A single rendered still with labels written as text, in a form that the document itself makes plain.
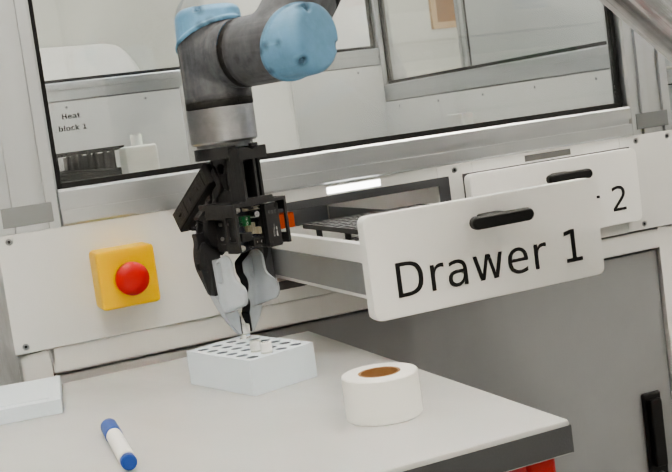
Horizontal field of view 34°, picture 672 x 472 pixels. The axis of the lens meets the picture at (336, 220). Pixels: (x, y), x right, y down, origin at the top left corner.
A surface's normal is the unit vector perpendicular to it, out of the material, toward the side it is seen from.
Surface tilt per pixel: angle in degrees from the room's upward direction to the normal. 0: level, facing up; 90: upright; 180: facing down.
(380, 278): 90
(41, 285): 90
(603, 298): 90
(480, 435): 0
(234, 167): 90
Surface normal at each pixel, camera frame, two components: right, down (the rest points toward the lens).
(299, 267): -0.91, 0.16
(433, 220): 0.39, 0.04
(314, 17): 0.75, -0.04
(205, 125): -0.36, 0.14
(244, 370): -0.76, 0.16
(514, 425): -0.13, -0.99
